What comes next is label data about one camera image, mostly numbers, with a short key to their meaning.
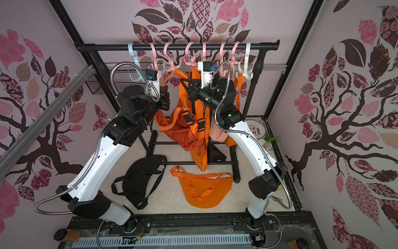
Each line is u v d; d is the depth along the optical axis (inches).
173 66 22.0
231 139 20.4
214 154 32.0
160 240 27.4
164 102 20.9
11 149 20.2
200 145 30.0
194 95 20.4
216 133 32.2
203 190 32.5
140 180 33.1
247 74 22.4
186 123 24.8
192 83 21.6
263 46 18.8
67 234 25.0
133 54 18.9
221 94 18.6
